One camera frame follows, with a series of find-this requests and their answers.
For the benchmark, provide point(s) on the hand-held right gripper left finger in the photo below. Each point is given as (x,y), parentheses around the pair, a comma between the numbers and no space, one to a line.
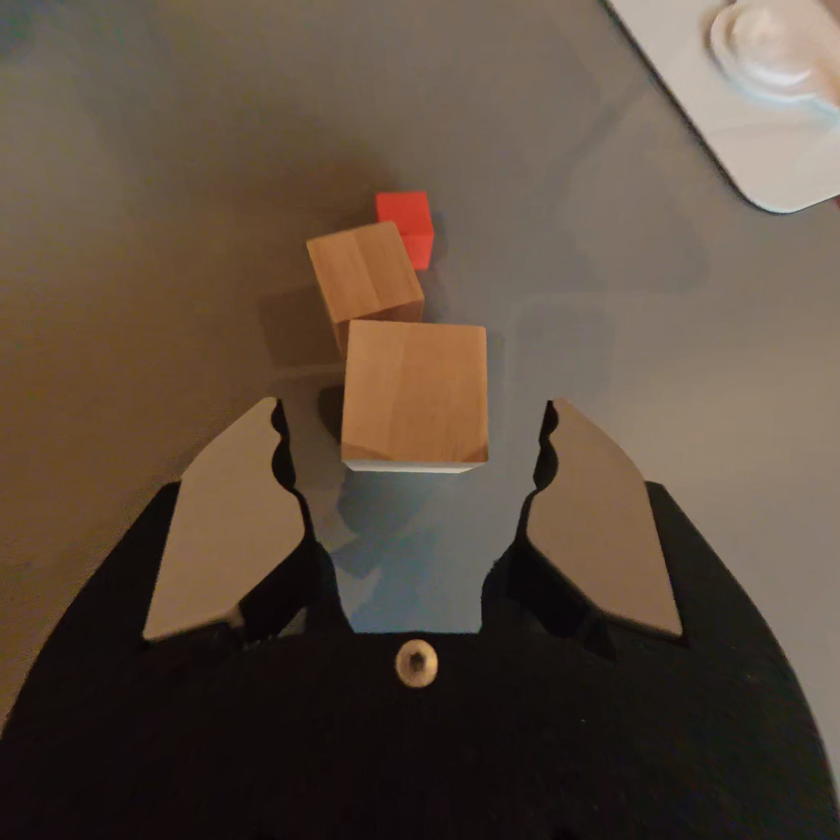
(223,538)

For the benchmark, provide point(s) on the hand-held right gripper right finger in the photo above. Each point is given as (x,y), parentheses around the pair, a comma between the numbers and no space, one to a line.
(604,538)

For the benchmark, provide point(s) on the large wooden cube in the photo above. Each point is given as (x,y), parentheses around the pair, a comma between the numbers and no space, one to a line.
(416,394)

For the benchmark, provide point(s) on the medium wooden cube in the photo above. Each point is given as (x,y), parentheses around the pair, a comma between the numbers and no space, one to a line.
(365,273)

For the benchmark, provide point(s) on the small red cube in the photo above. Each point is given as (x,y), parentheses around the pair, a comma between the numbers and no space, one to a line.
(410,223)

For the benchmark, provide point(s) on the white document stand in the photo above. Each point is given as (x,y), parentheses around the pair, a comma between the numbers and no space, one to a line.
(755,92)

